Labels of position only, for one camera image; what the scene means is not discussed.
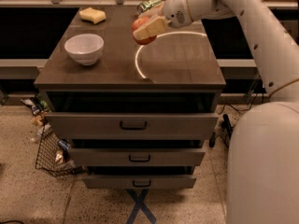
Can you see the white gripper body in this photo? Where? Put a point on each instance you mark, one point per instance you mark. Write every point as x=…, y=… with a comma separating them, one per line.
x=174, y=10

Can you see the bottom grey drawer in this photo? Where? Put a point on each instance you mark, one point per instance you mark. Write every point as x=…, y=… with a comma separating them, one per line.
x=139, y=181

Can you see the black stand base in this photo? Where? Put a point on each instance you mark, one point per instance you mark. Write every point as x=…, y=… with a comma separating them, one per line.
x=226, y=132

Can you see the black wire basket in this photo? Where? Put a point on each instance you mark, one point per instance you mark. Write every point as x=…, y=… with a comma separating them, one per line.
x=53, y=157

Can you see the blue tape cross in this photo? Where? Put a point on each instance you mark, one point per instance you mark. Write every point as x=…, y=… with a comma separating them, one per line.
x=139, y=199

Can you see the red apple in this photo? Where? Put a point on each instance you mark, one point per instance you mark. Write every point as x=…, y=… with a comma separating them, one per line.
x=139, y=33

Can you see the yellow sponge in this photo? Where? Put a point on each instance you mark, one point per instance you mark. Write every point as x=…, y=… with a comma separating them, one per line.
x=93, y=15

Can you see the middle grey drawer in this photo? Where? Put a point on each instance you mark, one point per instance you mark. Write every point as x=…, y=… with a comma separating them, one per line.
x=136, y=157

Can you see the grey drawer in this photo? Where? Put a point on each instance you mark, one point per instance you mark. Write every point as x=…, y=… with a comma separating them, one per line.
x=139, y=181
x=198, y=126
x=136, y=157

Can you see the top grey drawer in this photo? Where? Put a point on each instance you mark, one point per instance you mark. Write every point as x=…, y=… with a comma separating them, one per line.
x=198, y=126

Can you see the snack packets on floor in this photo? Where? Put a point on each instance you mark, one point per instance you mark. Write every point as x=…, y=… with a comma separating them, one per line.
x=39, y=111

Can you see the grey drawer cabinet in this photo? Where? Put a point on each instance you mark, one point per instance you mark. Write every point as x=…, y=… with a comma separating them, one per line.
x=176, y=74

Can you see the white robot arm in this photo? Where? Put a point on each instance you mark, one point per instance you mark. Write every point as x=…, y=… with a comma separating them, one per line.
x=263, y=155

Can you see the green soda can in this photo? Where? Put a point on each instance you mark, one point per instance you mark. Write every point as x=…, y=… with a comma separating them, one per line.
x=147, y=5

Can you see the white bowl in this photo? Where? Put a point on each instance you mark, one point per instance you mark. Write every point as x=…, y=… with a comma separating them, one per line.
x=85, y=49

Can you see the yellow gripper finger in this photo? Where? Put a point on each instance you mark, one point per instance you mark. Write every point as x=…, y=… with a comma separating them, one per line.
x=156, y=25
x=157, y=10

